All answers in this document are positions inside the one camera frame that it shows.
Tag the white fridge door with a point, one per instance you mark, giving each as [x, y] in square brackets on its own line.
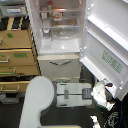
[104, 49]

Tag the white robot base front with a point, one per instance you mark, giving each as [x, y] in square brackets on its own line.
[66, 126]

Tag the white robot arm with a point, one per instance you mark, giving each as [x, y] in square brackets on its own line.
[38, 97]

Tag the white middle fridge drawer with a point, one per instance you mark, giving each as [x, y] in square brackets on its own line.
[59, 66]

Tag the white fridge drawer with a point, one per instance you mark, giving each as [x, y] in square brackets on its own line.
[59, 66]
[73, 94]

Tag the white bottom fridge drawer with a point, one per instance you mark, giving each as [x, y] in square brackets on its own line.
[73, 94]

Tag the white refrigerator body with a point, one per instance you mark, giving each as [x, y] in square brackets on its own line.
[57, 27]

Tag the wooden drawer cabinet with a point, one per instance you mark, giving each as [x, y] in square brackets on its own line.
[18, 57]

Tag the grey box on cabinet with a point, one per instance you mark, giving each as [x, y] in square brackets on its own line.
[13, 11]

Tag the white blue Fetch robot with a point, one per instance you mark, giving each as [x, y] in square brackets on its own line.
[99, 95]

